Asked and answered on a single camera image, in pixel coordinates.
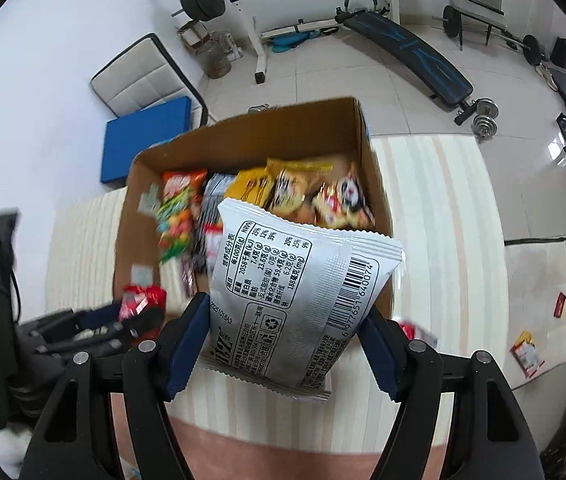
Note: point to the white barbell rack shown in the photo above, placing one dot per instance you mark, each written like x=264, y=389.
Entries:
x=248, y=25

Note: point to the small red snack packet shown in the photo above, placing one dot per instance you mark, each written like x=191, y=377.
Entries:
x=140, y=297

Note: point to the yellow and red snack packet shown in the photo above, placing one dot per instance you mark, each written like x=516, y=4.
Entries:
x=527, y=355

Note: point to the dark striped snack packet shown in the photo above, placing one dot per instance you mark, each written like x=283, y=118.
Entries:
x=213, y=200

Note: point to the small brown box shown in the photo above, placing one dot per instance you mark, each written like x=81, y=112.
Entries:
x=192, y=35

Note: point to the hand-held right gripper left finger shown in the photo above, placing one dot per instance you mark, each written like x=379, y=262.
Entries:
x=185, y=345

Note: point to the flat red snack bar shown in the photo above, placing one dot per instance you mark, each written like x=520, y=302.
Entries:
x=560, y=305

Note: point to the black sit-up bench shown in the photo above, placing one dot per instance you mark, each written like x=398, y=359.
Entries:
x=413, y=55

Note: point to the black speaker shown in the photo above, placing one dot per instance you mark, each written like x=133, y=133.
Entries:
x=563, y=52

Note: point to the blue exercise mat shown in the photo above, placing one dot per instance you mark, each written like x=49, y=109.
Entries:
x=143, y=140

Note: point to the short barbell with black plates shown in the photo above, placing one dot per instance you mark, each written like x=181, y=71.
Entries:
x=453, y=20

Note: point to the chrome dumbbell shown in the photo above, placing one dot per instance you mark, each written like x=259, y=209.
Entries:
x=484, y=117

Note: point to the colourful candy packet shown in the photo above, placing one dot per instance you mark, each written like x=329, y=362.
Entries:
x=178, y=220

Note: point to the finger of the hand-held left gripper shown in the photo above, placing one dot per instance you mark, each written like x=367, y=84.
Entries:
x=93, y=317
x=133, y=332

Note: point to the small orange panda snack packet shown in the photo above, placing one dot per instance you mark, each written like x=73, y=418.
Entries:
x=343, y=200

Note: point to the yellow panda snack packet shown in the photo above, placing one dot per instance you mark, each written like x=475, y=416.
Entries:
x=288, y=190

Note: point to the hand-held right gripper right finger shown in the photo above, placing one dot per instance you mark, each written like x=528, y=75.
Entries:
x=378, y=355

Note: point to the silver snack packet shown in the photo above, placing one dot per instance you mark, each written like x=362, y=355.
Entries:
x=303, y=280

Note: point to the white cushioned chair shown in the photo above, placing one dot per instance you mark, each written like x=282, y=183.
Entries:
x=138, y=80

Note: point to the teal exercise gear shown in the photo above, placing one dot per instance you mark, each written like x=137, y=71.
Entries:
x=293, y=40

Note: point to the brown cardboard box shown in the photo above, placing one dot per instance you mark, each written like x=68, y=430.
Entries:
x=243, y=125

